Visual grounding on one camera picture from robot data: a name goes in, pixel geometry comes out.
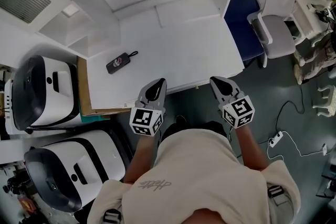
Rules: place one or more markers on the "teal box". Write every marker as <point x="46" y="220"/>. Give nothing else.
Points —
<point x="92" y="118"/>

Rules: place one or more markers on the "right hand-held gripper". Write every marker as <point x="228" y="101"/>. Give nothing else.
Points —
<point x="239" y="111"/>

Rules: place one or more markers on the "person's left forearm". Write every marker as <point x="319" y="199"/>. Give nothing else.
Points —
<point x="141" y="154"/>

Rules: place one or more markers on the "grey and white office chair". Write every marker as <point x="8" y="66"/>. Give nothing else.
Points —
<point x="278" y="31"/>

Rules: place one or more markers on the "white stool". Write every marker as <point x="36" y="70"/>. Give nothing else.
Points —
<point x="326" y="102"/>

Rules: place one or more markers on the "white power strip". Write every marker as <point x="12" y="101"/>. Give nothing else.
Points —
<point x="275" y="139"/>

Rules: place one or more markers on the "person's black shoe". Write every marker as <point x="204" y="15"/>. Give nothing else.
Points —
<point x="181" y="120"/>

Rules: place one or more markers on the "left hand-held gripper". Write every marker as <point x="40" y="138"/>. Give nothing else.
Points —
<point x="144" y="119"/>

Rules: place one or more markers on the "brown cardboard sheet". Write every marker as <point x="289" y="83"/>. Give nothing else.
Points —
<point x="84" y="91"/>

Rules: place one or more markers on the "white and black robot machine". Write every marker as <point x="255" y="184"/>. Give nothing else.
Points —
<point x="44" y="91"/>
<point x="71" y="165"/>

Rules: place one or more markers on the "white plug adapter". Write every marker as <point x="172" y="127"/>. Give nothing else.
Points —
<point x="324" y="149"/>

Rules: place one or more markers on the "blue chair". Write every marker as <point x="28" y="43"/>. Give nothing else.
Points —
<point x="244" y="21"/>

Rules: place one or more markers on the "person's right forearm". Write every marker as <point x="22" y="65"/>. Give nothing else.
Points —
<point x="249" y="149"/>

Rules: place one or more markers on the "black power bank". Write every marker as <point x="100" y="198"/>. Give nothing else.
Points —
<point x="118" y="61"/>

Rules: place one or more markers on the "person's black trousers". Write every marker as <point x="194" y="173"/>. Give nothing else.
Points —
<point x="170" y="131"/>

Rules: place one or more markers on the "person's cream shirt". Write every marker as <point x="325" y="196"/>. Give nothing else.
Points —
<point x="199" y="181"/>

